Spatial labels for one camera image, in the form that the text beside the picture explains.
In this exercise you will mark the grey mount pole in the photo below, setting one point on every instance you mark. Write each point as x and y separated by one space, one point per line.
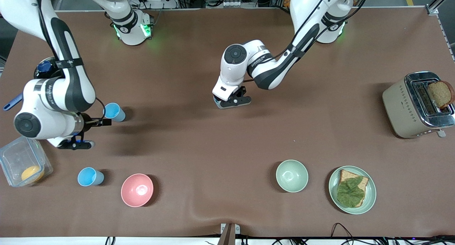
227 238

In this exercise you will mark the bag of orange snacks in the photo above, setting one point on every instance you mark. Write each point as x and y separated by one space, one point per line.
286 3

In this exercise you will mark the pale green bowl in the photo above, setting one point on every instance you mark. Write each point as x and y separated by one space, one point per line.
292 175

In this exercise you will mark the green lettuce leaf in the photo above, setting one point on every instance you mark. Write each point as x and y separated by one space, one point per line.
350 191

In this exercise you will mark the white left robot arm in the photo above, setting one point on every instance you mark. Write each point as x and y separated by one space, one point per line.
302 3

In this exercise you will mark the orange round food piece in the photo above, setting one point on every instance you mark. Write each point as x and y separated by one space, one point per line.
31 173

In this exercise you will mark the brown table cover mat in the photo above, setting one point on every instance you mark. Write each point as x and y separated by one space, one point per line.
227 149

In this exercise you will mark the brown toast slice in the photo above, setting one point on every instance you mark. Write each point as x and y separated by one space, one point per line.
440 94

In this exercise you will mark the pink bowl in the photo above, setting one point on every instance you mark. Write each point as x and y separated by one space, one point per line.
137 190

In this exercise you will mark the clear plastic food container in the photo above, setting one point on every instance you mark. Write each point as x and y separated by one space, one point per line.
17 156

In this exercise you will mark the white connector strip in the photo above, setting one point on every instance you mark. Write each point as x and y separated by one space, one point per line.
231 4

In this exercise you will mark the metal table edge bracket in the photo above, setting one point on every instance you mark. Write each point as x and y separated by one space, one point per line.
237 229

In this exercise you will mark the small blue round piece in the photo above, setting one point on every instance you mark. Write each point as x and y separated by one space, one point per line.
44 66

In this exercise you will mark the pale green plate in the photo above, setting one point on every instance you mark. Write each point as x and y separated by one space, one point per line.
369 195

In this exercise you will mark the brown bread slice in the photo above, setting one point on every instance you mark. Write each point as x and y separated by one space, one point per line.
346 174

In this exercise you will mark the beige chrome toaster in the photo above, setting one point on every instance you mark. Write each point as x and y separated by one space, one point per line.
401 110

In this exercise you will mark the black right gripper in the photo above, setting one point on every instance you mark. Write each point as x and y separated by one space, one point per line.
87 122

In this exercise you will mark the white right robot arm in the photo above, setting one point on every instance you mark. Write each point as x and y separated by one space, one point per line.
39 102

